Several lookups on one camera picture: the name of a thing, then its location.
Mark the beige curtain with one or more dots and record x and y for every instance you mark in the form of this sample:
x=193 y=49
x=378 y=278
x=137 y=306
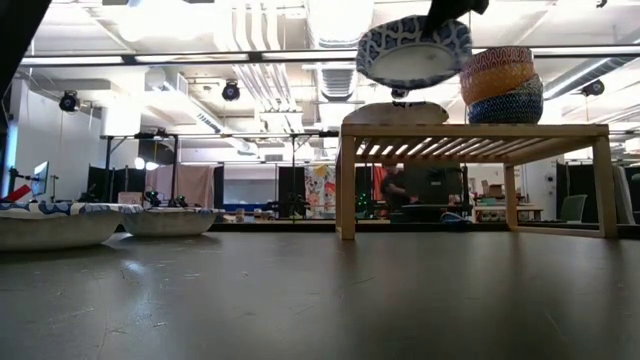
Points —
x=192 y=182

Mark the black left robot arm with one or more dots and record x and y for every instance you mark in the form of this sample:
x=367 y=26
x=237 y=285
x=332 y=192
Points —
x=17 y=30

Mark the cardboard box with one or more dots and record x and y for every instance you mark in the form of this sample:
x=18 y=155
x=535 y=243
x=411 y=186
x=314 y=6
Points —
x=495 y=190

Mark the pink poster board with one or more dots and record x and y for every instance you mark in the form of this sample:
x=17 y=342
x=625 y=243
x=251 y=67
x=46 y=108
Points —
x=130 y=198

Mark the red cloth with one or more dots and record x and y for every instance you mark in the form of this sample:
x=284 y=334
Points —
x=378 y=182

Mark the black partition panel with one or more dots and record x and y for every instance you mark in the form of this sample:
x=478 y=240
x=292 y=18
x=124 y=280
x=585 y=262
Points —
x=575 y=177
x=290 y=185
x=100 y=182

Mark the black overhead frame bar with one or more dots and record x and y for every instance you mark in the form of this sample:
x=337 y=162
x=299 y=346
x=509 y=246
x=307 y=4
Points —
x=255 y=56

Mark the wooden slatted shelf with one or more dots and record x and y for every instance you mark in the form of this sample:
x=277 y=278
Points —
x=475 y=131

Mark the red angled panel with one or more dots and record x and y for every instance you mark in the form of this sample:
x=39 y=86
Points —
x=17 y=192

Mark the grey office chair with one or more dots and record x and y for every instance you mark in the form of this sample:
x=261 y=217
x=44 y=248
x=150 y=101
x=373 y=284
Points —
x=574 y=207

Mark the floral curtain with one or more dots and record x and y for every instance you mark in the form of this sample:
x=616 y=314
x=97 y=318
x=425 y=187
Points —
x=320 y=192

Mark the black desk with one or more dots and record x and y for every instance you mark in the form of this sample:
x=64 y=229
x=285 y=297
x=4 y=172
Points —
x=435 y=209

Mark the dark blue geometric bowl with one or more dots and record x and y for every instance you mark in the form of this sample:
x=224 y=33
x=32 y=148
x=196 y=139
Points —
x=505 y=110

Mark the small computer monitor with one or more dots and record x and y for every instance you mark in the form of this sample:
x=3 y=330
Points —
x=41 y=179

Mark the wooden table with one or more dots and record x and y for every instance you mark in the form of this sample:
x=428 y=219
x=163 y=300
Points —
x=505 y=206

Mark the orange patterned bowl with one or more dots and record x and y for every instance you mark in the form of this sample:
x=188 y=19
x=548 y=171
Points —
x=495 y=85

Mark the blue white patterned plate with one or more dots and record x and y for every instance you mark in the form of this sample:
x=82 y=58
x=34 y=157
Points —
x=395 y=114
x=170 y=224
x=55 y=230
x=415 y=62

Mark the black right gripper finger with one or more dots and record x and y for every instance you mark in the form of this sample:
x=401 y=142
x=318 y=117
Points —
x=457 y=9

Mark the black metal frame stand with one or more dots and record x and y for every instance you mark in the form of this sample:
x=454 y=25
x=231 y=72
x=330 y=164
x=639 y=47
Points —
x=174 y=165

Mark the pink wavy pattern bowl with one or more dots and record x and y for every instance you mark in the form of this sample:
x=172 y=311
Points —
x=495 y=57

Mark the white ceiling duct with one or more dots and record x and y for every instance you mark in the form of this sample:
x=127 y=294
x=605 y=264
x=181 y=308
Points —
x=340 y=20

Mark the white curtain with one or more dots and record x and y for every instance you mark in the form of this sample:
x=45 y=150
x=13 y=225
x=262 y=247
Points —
x=622 y=192

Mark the black monitor back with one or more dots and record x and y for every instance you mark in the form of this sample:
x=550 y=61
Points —
x=437 y=182

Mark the person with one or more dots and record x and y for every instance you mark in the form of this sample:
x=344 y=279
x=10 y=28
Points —
x=395 y=187

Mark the black ceiling spotlight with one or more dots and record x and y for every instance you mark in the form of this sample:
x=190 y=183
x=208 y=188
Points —
x=69 y=101
x=400 y=93
x=593 y=88
x=230 y=91

